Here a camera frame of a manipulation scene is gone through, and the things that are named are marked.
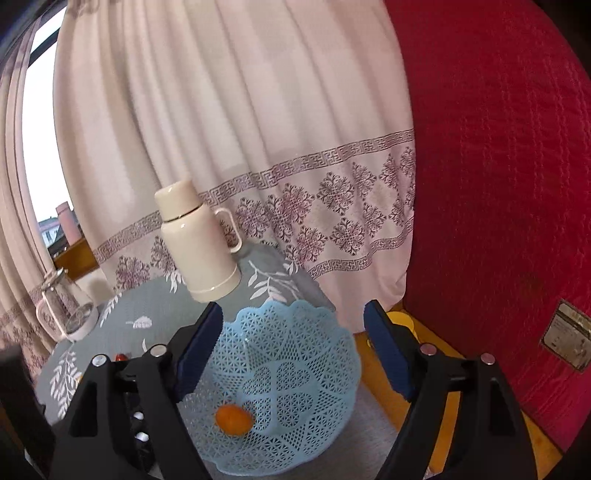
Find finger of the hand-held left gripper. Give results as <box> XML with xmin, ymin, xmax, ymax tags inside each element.
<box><xmin>124</xmin><ymin>392</ymin><xmax>160</xmax><ymax>476</ymax></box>

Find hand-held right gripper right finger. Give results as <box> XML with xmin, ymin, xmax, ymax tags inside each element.
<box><xmin>363</xmin><ymin>300</ymin><xmax>539</xmax><ymax>480</ymax></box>

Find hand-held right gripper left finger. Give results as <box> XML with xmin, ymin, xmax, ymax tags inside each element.
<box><xmin>48</xmin><ymin>301</ymin><xmax>225</xmax><ymax>480</ymax></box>

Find blue plastic lattice basket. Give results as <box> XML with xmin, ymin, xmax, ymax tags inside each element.
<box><xmin>178</xmin><ymin>299</ymin><xmax>362</xmax><ymax>476</ymax></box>

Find yellow plastic object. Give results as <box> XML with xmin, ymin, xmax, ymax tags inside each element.
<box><xmin>385</xmin><ymin>311</ymin><xmax>419</xmax><ymax>344</ymax></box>

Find small orange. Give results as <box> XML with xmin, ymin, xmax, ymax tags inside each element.
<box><xmin>215</xmin><ymin>405</ymin><xmax>254</xmax><ymax>435</ymax></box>

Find grey leaf-print tablecloth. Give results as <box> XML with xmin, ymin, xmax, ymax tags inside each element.
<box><xmin>34</xmin><ymin>242</ymin><xmax>402</xmax><ymax>480</ymax></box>

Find glass electric kettle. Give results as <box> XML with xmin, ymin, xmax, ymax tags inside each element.
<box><xmin>36</xmin><ymin>268</ymin><xmax>100</xmax><ymax>342</ymax></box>

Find wooden window sill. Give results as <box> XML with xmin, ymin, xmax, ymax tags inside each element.
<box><xmin>53</xmin><ymin>237</ymin><xmax>100</xmax><ymax>280</ymax></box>

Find patterned beige curtain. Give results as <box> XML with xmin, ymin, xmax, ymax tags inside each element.
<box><xmin>0</xmin><ymin>18</ymin><xmax>63</xmax><ymax>384</ymax></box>
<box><xmin>54</xmin><ymin>0</ymin><xmax>416</xmax><ymax>333</ymax></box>

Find metal label plate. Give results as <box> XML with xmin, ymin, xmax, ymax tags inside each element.
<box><xmin>540</xmin><ymin>300</ymin><xmax>591</xmax><ymax>372</ymax></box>

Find red quilted cloth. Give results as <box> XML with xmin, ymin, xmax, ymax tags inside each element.
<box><xmin>383</xmin><ymin>0</ymin><xmax>591</xmax><ymax>455</ymax></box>

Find window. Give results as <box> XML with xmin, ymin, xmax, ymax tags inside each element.
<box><xmin>23</xmin><ymin>9</ymin><xmax>84</xmax><ymax>252</ymax></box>

